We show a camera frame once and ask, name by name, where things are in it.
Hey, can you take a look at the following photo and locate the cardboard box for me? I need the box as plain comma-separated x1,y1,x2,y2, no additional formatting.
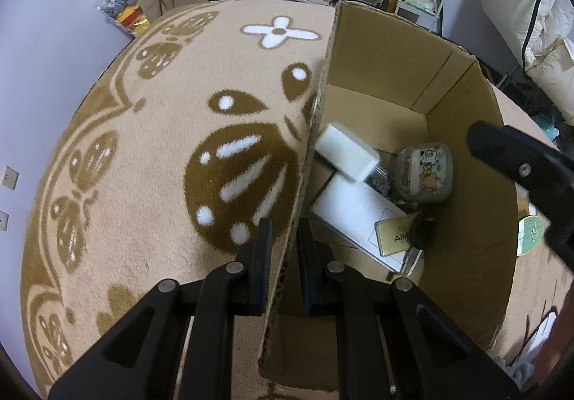
258,0,516,394

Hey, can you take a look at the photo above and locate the teal watering can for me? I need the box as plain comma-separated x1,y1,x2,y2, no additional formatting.
531,113,562,141

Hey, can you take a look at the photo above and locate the green tissue packet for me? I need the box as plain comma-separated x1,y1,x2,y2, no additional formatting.
400,0,438,15

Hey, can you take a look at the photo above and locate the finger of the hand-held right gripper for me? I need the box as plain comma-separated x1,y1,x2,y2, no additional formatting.
466,121,574,277

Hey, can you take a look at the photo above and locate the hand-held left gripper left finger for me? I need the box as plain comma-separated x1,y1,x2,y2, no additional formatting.
47,217,274,400

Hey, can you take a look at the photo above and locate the white square box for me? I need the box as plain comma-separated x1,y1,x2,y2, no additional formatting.
314,123,380,182

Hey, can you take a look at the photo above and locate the green round card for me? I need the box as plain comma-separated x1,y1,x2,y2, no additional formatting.
517,215,550,258

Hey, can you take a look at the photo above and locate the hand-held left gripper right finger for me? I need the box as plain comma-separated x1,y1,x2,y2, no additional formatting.
296,217,523,400

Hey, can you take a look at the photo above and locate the cream padded chair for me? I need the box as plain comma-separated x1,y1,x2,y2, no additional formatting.
479,0,574,127

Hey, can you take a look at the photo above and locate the white square-button remote control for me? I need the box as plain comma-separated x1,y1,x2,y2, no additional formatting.
309,178,424,273

